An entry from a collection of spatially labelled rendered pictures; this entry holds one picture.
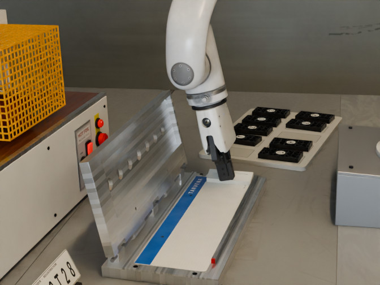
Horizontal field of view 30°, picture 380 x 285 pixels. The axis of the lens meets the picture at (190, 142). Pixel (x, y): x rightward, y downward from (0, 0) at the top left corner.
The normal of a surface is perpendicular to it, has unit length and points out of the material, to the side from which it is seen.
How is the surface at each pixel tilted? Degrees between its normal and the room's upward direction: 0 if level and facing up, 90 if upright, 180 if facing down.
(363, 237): 0
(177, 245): 0
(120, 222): 79
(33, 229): 90
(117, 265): 0
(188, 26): 64
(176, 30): 69
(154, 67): 90
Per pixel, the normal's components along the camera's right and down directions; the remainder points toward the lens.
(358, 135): 0.03, -0.93
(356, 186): -0.20, 0.34
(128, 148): 0.94, -0.12
